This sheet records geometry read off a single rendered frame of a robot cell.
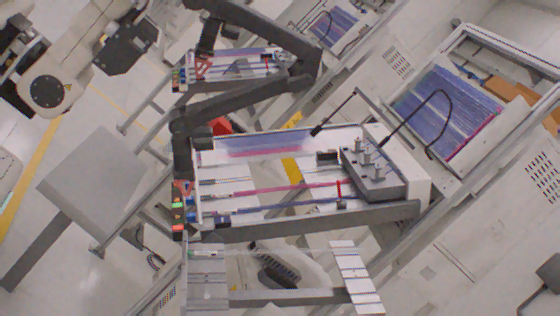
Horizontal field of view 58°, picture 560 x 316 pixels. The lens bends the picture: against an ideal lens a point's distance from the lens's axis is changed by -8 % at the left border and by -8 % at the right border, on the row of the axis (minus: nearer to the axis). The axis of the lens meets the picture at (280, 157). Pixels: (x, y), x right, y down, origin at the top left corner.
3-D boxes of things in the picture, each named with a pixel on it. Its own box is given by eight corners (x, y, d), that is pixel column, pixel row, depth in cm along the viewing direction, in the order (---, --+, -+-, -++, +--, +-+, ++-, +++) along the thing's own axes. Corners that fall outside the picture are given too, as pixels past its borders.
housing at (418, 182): (406, 218, 178) (409, 181, 172) (361, 156, 221) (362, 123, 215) (427, 215, 179) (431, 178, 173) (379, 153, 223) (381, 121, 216)
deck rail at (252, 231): (202, 247, 166) (199, 230, 163) (201, 243, 168) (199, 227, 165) (419, 217, 176) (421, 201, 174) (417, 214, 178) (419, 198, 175)
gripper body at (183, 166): (194, 165, 169) (191, 143, 166) (195, 179, 160) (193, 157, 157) (173, 167, 168) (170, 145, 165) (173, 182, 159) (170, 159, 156)
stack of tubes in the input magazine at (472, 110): (445, 161, 173) (504, 104, 168) (390, 106, 218) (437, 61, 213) (464, 183, 178) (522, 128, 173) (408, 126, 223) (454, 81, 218)
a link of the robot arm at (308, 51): (328, 41, 154) (336, 54, 146) (302, 78, 160) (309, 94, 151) (189, -34, 137) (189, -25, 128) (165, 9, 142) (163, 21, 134)
